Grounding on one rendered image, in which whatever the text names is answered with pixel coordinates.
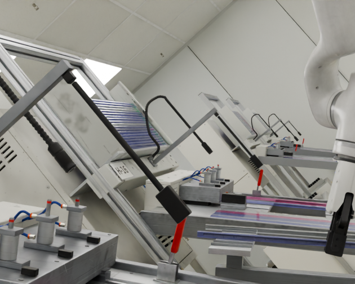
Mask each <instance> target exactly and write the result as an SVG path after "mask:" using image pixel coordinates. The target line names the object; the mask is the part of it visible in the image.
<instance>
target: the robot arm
mask: <svg viewBox="0 0 355 284"><path fill-rule="evenodd" d="M312 3H313V7H314V11H315V14H316V18H317V22H318V27H319V31H320V41H319V43H318V45H317V46H316V47H315V49H314V50H313V52H312V53H311V55H310V57H309V59H308V61H307V63H306V66H305V71H304V83H305V89H306V92H307V97H308V101H309V106H310V109H311V111H312V114H313V116H314V118H315V120H316V121H317V122H318V123H319V124H320V125H321V126H324V127H327V128H333V129H337V130H338V131H337V134H336V139H335V143H334V148H333V151H332V152H333V153H335V154H338V156H337V157H335V156H334V159H335V160H338V161H339V162H338V165H337V168H336V171H335V175H334V179H333V182H332V186H331V190H330V194H329V198H328V201H327V205H326V211H327V212H328V213H329V214H332V212H333V215H332V220H331V225H330V230H328V234H327V238H326V239H327V243H326V246H325V247H324V251H325V253H326V254H330V255H334V256H338V257H342V256H343V252H344V247H345V242H346V239H347V231H348V227H349V222H350V219H354V218H355V72H352V73H351V74H350V79H349V83H348V87H347V89H346V90H343V89H342V87H341V85H340V80H339V72H338V66H339V61H340V58H341V57H345V56H348V55H351V54H355V0H312Z"/></svg>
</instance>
